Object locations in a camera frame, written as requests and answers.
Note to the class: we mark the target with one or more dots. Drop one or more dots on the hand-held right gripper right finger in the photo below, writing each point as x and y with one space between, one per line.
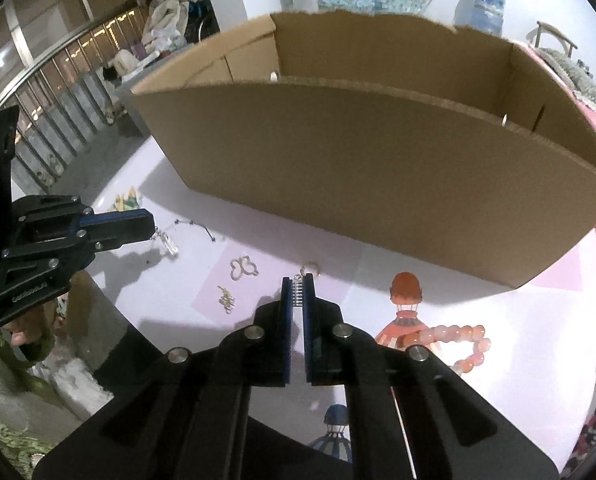
310 340

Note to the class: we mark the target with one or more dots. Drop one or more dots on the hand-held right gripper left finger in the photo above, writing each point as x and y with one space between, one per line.
284 340

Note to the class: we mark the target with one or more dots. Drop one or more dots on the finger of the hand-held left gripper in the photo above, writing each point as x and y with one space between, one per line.
127 237
122 219

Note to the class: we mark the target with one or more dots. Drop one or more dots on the small gold earring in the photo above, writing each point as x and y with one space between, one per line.
225 300

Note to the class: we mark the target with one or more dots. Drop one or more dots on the brown cardboard box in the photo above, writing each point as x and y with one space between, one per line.
378 175

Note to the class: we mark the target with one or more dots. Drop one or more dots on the person's left hand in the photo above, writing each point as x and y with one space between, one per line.
27 327

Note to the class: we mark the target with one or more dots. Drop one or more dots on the yellow-green hair clip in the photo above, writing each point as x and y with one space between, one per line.
127 200

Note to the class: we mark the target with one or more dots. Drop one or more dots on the grey cabinet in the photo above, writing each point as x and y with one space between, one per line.
132 120

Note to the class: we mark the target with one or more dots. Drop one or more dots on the dark cloth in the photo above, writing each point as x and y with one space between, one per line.
278 447

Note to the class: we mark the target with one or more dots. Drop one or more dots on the metal railing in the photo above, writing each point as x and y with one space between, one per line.
62 105

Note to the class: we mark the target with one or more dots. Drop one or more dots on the green patterned cloth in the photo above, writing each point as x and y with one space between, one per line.
2 440

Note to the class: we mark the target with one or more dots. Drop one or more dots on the pile of clothes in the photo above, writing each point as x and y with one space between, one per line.
170 15

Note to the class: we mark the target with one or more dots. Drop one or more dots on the brown wooden cabinet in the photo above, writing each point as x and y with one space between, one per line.
42 5

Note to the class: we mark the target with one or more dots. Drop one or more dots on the blue water dispenser bottle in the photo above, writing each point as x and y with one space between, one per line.
480 10

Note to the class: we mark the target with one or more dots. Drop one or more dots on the grey-green quilt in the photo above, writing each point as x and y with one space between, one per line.
578 75

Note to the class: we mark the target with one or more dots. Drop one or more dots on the wooden chair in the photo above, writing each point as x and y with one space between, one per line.
553 32

